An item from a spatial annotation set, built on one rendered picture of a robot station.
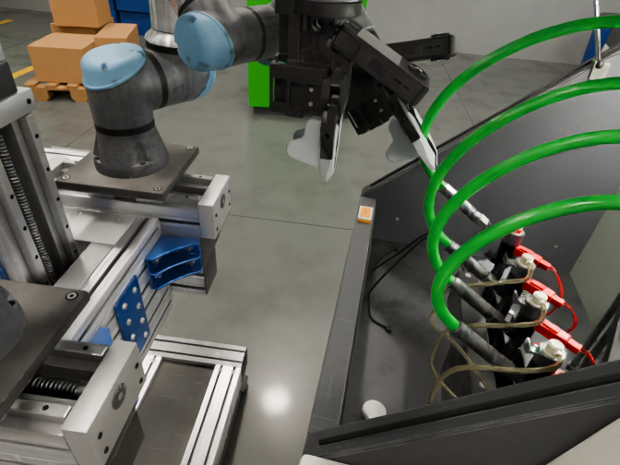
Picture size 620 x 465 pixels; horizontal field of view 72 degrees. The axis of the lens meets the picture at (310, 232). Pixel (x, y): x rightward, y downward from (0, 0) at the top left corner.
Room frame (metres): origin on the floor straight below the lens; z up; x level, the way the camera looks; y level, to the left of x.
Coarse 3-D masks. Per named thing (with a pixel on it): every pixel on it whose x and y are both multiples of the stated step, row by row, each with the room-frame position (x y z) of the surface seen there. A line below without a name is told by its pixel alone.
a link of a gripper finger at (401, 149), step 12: (396, 120) 0.59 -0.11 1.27; (396, 132) 0.58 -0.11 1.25; (420, 132) 0.58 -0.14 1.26; (396, 144) 0.58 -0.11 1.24; (408, 144) 0.57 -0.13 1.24; (420, 144) 0.56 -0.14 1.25; (396, 156) 0.57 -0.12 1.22; (408, 156) 0.57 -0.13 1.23; (420, 156) 0.56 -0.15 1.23; (432, 156) 0.57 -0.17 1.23; (432, 168) 0.56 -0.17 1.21
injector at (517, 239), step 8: (504, 240) 0.56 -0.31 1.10; (512, 240) 0.55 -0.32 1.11; (520, 240) 0.55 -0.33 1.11; (488, 248) 0.56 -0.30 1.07; (504, 248) 0.55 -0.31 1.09; (512, 248) 0.55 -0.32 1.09; (488, 256) 0.56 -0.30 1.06; (496, 256) 0.56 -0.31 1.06; (512, 256) 0.55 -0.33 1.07; (496, 264) 0.55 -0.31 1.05; (496, 272) 0.55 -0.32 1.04; (488, 288) 0.55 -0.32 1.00; (488, 296) 0.55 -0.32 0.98
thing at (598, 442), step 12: (600, 432) 0.21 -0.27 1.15; (612, 432) 0.20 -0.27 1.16; (588, 444) 0.21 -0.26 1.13; (600, 444) 0.20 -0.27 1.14; (612, 444) 0.20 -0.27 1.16; (564, 456) 0.21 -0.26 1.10; (576, 456) 0.20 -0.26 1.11; (588, 456) 0.20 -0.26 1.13; (600, 456) 0.19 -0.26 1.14; (612, 456) 0.19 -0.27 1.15
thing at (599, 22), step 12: (564, 24) 0.57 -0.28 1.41; (576, 24) 0.56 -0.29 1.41; (588, 24) 0.56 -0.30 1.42; (600, 24) 0.56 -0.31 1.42; (612, 24) 0.55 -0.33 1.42; (528, 36) 0.57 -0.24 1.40; (540, 36) 0.57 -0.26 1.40; (552, 36) 0.56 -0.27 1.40; (504, 48) 0.57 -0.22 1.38; (516, 48) 0.57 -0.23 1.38; (480, 60) 0.58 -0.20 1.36; (492, 60) 0.57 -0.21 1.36; (468, 72) 0.58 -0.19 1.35; (456, 84) 0.58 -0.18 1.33; (444, 96) 0.58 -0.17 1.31; (432, 108) 0.58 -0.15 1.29; (432, 120) 0.58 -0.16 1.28
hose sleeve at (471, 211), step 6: (444, 186) 0.58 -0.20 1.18; (450, 186) 0.58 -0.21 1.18; (444, 192) 0.57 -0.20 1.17; (450, 192) 0.57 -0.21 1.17; (456, 192) 0.58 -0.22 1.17; (462, 204) 0.57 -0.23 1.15; (468, 204) 0.57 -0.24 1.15; (462, 210) 0.57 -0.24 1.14; (468, 210) 0.57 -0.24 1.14; (474, 210) 0.57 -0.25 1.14; (468, 216) 0.57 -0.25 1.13; (474, 216) 0.56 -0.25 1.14; (480, 216) 0.57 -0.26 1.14
